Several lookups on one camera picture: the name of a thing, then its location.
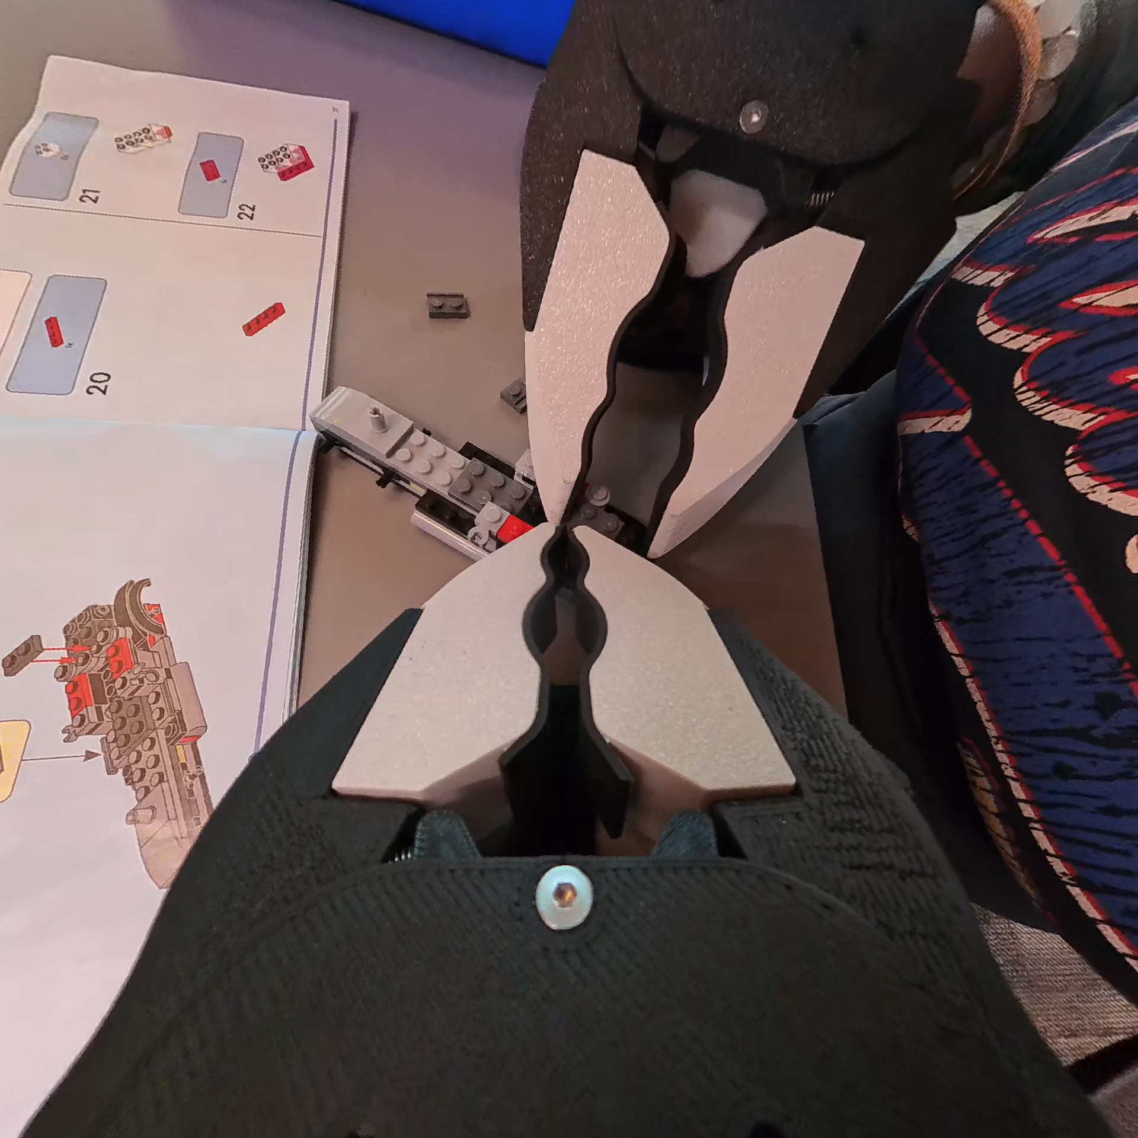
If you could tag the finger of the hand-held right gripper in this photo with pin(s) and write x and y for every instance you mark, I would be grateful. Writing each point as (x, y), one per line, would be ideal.
(587, 293)
(774, 355)

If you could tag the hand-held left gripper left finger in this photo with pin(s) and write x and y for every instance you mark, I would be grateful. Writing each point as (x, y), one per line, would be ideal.
(445, 694)

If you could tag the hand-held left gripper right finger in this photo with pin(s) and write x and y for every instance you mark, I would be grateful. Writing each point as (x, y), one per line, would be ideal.
(694, 694)

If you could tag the grey red toy brick vehicle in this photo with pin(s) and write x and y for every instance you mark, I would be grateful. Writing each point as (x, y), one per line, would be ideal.
(427, 462)

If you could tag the grey desk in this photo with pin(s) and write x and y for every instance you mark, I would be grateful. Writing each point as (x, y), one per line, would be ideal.
(427, 178)

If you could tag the person's right hand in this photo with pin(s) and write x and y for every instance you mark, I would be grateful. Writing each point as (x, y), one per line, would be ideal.
(986, 62)

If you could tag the small light grey brick piece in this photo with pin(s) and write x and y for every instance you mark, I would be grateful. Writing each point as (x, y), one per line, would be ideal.
(514, 394)

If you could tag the small dark grey brick plate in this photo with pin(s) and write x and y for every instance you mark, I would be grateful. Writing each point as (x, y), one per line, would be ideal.
(448, 305)

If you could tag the person's dark pants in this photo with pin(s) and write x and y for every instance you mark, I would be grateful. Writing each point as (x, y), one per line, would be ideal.
(862, 497)

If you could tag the blue plastic bin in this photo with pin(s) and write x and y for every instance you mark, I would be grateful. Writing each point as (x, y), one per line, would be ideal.
(480, 22)

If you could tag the person's navy printed shirt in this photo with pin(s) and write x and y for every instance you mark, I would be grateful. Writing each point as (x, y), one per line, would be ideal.
(1022, 534)

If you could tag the open instruction booklet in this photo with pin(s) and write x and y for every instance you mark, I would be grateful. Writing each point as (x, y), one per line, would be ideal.
(178, 267)

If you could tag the grey mesh office chair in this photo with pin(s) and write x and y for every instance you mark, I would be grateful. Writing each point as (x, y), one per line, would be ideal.
(1067, 996)

